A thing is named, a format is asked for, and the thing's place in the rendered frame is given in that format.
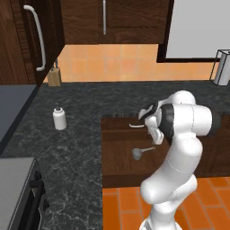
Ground grey metal measuring cup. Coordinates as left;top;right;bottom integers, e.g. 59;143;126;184
131;146;156;161

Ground dark wood wall cupboards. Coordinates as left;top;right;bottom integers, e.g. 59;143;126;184
59;0;174;46

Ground black cooker knob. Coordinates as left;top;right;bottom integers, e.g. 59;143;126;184
40;199;50;212
32;170;43;182

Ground white bottle with cap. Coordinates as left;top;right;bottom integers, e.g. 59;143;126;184
52;102;67;131

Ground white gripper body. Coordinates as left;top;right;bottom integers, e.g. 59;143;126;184
145;114;165;146

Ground dark wood tall cupboard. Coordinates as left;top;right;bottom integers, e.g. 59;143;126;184
0;0;66;87

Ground dark wood open drawer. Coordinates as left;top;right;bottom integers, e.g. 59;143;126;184
100;115;173;189

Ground white drawer handle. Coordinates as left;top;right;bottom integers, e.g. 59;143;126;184
128;122;146;129

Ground dark framed window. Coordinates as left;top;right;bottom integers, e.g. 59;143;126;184
156;0;230;64

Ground dark wood base cupboards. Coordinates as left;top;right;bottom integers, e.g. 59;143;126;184
192;111;230;178

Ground grey straight cupboard handle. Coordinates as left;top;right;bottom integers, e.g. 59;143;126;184
102;0;108;36

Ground grey steel cooker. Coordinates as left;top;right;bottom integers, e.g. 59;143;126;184
0;156;50;230

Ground wooden knife block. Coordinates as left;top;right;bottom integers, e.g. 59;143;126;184
47;61;63;88

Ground white curved cupboard handle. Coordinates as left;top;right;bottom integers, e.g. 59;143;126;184
22;4;48;72

